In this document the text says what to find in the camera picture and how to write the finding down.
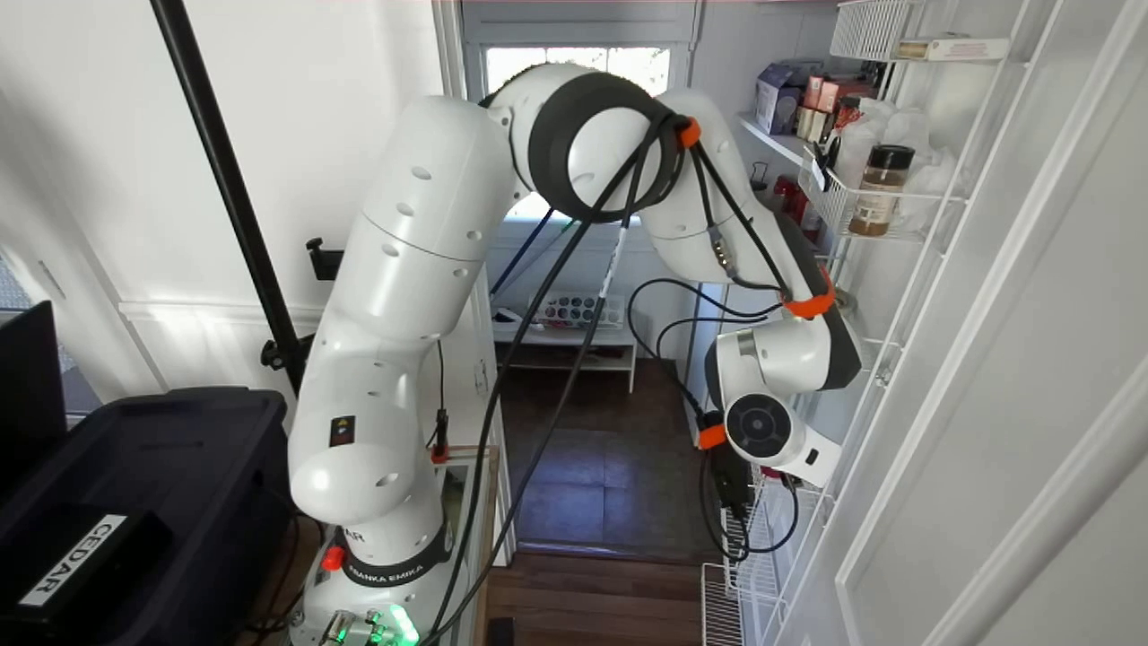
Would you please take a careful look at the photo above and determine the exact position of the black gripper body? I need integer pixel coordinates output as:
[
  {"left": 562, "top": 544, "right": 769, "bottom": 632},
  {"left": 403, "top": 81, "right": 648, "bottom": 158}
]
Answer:
[{"left": 710, "top": 447, "right": 755, "bottom": 521}]

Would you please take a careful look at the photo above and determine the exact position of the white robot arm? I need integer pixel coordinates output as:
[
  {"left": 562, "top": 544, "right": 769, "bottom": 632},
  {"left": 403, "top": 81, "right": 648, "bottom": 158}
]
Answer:
[{"left": 287, "top": 64, "right": 862, "bottom": 646}]

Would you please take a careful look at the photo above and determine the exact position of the brown lidded spice jar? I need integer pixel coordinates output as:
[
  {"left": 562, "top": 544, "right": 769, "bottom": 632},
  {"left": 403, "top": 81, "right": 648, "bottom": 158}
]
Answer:
[{"left": 849, "top": 143, "right": 915, "bottom": 238}]

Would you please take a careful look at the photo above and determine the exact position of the black tripod pole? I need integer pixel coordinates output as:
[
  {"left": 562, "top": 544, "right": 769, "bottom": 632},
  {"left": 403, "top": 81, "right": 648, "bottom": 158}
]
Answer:
[{"left": 146, "top": 0, "right": 305, "bottom": 389}]

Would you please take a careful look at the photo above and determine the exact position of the black storage case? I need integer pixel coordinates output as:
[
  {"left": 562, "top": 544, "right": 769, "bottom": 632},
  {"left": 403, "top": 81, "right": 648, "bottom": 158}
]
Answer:
[{"left": 0, "top": 389, "right": 292, "bottom": 646}]

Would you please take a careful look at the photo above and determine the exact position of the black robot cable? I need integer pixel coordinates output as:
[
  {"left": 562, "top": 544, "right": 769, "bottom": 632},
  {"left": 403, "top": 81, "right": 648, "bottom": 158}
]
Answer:
[{"left": 420, "top": 104, "right": 807, "bottom": 646}]

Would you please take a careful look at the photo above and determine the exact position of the white wire door rack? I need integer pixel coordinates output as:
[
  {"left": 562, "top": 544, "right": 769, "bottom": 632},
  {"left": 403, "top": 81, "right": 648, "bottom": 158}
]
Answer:
[{"left": 725, "top": 0, "right": 1055, "bottom": 646}]

